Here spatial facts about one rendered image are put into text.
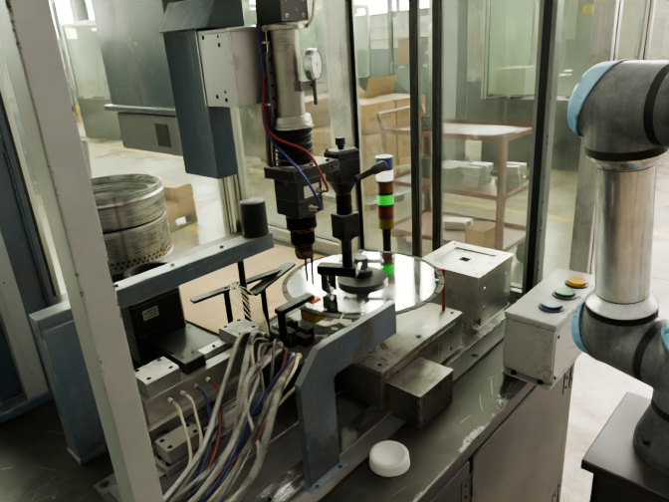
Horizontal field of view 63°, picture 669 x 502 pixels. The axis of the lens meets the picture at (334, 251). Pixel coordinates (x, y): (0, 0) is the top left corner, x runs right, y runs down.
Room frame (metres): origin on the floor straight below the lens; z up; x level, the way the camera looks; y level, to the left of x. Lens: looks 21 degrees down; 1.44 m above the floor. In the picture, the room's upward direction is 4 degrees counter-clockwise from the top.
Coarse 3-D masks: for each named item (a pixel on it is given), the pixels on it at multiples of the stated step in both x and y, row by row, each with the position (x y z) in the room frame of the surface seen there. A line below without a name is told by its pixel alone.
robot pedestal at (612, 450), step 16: (624, 400) 0.89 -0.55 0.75; (640, 400) 0.88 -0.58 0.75; (624, 416) 0.84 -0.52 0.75; (640, 416) 0.84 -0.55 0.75; (608, 432) 0.80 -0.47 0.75; (624, 432) 0.80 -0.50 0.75; (592, 448) 0.76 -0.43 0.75; (608, 448) 0.76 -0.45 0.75; (624, 448) 0.76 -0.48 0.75; (592, 464) 0.73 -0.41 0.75; (608, 464) 0.72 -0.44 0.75; (624, 464) 0.72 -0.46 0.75; (640, 464) 0.72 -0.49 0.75; (592, 480) 0.74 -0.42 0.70; (608, 480) 0.71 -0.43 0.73; (624, 480) 0.69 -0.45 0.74; (640, 480) 0.68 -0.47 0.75; (656, 480) 0.68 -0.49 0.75; (592, 496) 0.74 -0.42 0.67; (608, 496) 0.72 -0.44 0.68; (624, 496) 0.70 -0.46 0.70; (640, 496) 0.69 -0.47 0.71; (656, 496) 0.66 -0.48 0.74
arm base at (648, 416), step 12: (648, 408) 0.77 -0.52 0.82; (648, 420) 0.75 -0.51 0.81; (660, 420) 0.73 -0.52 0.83; (636, 432) 0.77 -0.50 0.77; (648, 432) 0.75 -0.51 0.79; (660, 432) 0.72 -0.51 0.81; (636, 444) 0.75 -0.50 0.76; (648, 444) 0.74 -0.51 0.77; (660, 444) 0.71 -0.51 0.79; (648, 456) 0.72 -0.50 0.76; (660, 456) 0.71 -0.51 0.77; (660, 468) 0.70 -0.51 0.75
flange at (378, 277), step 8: (360, 272) 1.08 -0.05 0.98; (368, 272) 1.08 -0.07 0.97; (376, 272) 1.11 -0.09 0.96; (384, 272) 1.11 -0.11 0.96; (344, 280) 1.08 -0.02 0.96; (352, 280) 1.08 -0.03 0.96; (360, 280) 1.07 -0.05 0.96; (368, 280) 1.07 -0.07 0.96; (376, 280) 1.07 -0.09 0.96; (384, 280) 1.07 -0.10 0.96; (344, 288) 1.06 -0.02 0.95; (352, 288) 1.05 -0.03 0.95; (360, 288) 1.05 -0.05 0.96; (368, 288) 1.05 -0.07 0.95
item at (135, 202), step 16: (112, 176) 1.65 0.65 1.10; (128, 176) 1.65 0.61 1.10; (144, 176) 1.64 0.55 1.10; (96, 192) 1.59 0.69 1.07; (112, 192) 1.60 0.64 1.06; (128, 192) 1.60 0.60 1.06; (144, 192) 1.43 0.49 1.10; (160, 192) 1.50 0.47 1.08; (112, 208) 1.37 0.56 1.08; (128, 208) 1.39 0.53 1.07; (144, 208) 1.42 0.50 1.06; (160, 208) 1.48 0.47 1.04; (112, 224) 1.37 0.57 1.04; (128, 224) 1.39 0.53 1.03; (144, 224) 1.42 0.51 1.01; (160, 224) 1.47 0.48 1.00; (112, 240) 1.37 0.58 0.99; (128, 240) 1.38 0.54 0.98; (144, 240) 1.41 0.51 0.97; (160, 240) 1.46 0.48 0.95; (112, 256) 1.36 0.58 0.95; (128, 256) 1.38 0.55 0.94; (144, 256) 1.41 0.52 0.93; (160, 256) 1.45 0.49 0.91; (112, 272) 1.36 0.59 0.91
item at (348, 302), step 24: (384, 264) 1.18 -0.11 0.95; (408, 264) 1.17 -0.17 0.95; (288, 288) 1.08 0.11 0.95; (312, 288) 1.07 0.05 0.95; (336, 288) 1.07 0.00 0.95; (384, 288) 1.05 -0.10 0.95; (408, 288) 1.04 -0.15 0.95; (432, 288) 1.03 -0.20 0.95; (336, 312) 0.96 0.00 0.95; (360, 312) 0.95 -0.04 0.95
